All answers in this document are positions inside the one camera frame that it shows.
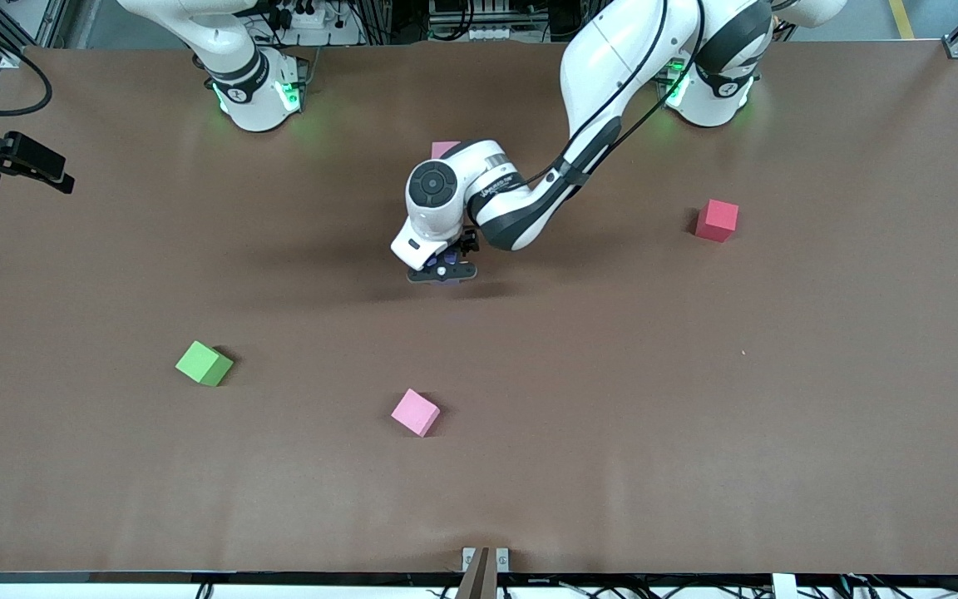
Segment brown table cover mat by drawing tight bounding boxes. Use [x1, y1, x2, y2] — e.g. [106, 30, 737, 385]
[0, 37, 958, 575]

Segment red foam block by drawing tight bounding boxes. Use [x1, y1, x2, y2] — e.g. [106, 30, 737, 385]
[695, 199, 739, 243]

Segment green foam block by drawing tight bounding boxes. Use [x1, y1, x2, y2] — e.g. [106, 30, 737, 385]
[175, 340, 235, 388]

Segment white power strip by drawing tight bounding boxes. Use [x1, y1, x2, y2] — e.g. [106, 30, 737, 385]
[267, 0, 338, 30]

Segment brown pole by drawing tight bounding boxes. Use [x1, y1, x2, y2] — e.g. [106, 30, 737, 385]
[456, 547, 498, 599]

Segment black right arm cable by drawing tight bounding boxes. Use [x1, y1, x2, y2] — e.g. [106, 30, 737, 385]
[0, 8, 54, 117]

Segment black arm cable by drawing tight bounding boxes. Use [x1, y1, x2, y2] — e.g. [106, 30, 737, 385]
[525, 0, 706, 184]
[0, 8, 54, 117]

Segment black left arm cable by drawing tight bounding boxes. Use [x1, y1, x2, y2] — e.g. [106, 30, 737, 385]
[525, 0, 706, 184]

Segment silver metal bracket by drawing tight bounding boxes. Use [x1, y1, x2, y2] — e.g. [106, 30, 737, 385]
[462, 547, 510, 574]

